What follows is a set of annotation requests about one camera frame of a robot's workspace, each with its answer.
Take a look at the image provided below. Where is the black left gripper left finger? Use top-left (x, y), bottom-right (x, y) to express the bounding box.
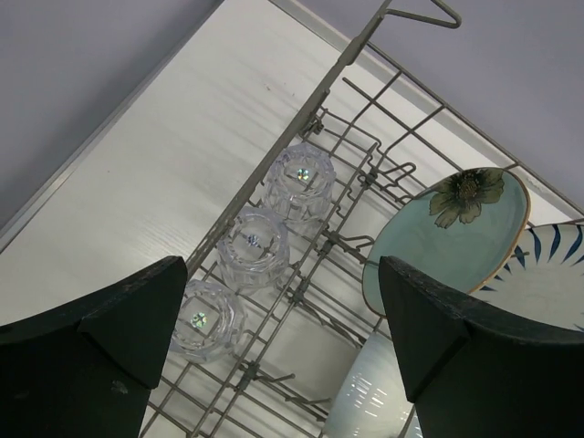
top-left (1, 255), bottom-right (187, 438)

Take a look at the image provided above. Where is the white blue striped plate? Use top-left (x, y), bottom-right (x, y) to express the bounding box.
top-left (473, 224), bottom-right (583, 332)

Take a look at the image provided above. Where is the clear faceted glass near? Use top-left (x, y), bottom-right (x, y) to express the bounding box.
top-left (169, 279), bottom-right (246, 364)

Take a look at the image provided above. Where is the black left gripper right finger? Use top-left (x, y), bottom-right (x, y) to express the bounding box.
top-left (378, 256), bottom-right (583, 437)

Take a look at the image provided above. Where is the teal floral plate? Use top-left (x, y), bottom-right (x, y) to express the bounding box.
top-left (361, 167), bottom-right (531, 317)

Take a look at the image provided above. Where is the clear faceted glass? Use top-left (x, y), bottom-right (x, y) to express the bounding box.
top-left (262, 142), bottom-right (337, 236)
top-left (216, 206), bottom-right (290, 296)
top-left (169, 279), bottom-right (246, 364)

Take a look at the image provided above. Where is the clear faceted glass far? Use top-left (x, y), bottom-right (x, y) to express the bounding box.
top-left (262, 142), bottom-right (337, 236)

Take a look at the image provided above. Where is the grey wire dish rack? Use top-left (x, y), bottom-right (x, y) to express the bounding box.
top-left (141, 2), bottom-right (583, 437)

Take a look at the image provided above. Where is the clear faceted glass middle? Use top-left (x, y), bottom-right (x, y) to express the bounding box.
top-left (216, 206), bottom-right (290, 296)

